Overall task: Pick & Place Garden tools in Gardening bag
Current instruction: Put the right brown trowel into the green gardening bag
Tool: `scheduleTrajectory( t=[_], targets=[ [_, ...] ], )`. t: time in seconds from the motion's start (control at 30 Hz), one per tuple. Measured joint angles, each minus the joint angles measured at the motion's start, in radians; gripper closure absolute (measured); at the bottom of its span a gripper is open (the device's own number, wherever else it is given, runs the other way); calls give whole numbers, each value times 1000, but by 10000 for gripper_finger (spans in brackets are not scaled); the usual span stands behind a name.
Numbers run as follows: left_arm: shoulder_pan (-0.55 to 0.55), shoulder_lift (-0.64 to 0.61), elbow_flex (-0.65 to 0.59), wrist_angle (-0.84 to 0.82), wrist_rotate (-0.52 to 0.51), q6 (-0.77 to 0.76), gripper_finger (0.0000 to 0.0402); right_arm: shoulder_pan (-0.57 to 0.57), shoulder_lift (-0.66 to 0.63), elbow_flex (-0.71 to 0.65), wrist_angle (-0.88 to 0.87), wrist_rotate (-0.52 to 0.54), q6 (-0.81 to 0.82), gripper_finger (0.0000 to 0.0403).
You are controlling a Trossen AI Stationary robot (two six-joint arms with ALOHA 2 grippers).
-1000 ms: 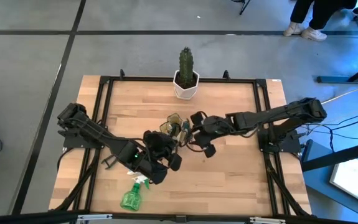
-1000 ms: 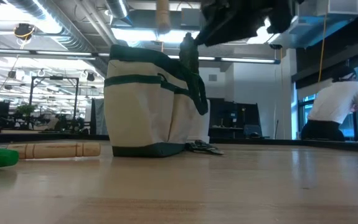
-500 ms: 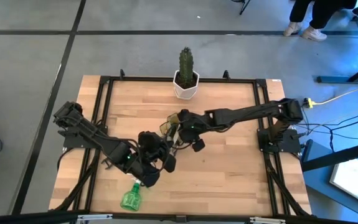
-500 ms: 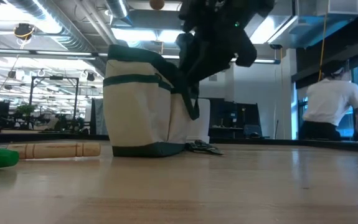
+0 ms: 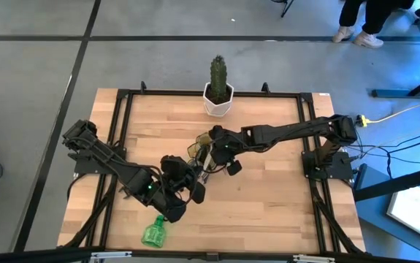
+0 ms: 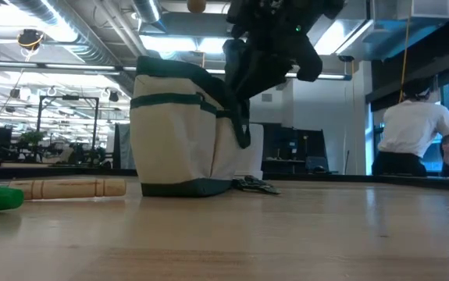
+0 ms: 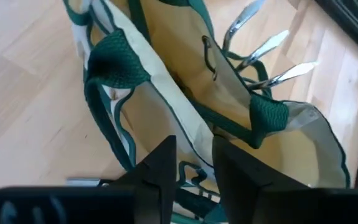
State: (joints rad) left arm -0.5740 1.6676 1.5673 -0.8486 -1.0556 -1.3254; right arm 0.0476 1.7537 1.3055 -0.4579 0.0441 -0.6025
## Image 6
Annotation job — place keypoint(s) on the black aluminium table frame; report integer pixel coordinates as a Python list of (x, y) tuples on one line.
[(364, 178)]

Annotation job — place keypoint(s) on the black cabinet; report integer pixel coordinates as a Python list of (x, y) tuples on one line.
[(302, 148)]

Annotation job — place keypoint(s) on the white ceiling air unit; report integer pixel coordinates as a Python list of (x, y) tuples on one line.
[(425, 8)]

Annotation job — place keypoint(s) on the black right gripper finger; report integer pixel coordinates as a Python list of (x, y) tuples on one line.
[(234, 58), (263, 74)]

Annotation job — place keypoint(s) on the long ceiling light strip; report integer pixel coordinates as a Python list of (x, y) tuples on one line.
[(52, 66)]

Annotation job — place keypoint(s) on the person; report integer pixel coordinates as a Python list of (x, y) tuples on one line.
[(411, 125)]

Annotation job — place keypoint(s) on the cream green canvas gardening bag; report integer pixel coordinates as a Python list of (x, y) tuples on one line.
[(169, 148)]

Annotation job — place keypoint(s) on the grey covered partition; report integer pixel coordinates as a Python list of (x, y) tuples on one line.
[(124, 148)]

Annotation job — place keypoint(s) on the black metal rack frame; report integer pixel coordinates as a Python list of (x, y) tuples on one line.
[(68, 97)]

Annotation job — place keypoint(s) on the green leafy plant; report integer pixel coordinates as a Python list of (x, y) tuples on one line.
[(33, 137)]

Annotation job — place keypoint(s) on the silver ventilation duct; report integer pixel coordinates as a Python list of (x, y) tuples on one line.
[(75, 35)]

